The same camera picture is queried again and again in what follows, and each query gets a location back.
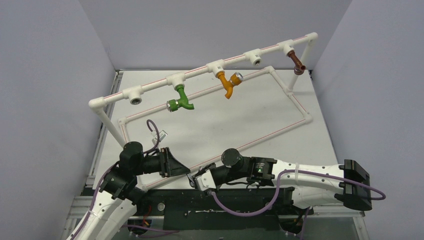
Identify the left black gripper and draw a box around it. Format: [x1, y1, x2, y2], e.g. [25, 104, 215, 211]
[134, 146, 191, 177]

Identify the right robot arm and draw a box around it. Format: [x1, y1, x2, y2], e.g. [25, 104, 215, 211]
[187, 148, 372, 214]

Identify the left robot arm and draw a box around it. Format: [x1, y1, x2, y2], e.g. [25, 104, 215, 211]
[68, 141, 191, 240]

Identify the green plastic faucet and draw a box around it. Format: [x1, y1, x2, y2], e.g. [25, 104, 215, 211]
[166, 84, 195, 112]

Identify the orange plastic faucet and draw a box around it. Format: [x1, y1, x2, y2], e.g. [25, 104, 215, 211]
[216, 71, 244, 99]

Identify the brown plastic faucet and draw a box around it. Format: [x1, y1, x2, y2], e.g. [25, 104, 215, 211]
[287, 50, 306, 76]

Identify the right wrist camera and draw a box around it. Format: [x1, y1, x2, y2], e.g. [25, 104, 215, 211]
[194, 170, 217, 192]

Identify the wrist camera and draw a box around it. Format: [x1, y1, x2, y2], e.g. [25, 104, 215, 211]
[151, 130, 168, 144]
[194, 170, 217, 192]

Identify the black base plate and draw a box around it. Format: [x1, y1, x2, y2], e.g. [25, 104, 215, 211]
[123, 187, 314, 235]

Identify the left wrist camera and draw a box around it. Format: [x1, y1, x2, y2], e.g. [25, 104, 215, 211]
[151, 130, 168, 144]

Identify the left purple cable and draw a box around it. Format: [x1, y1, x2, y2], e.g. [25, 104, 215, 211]
[67, 119, 161, 240]

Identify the white PVC pipe frame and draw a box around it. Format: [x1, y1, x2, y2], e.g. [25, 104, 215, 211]
[89, 32, 323, 183]

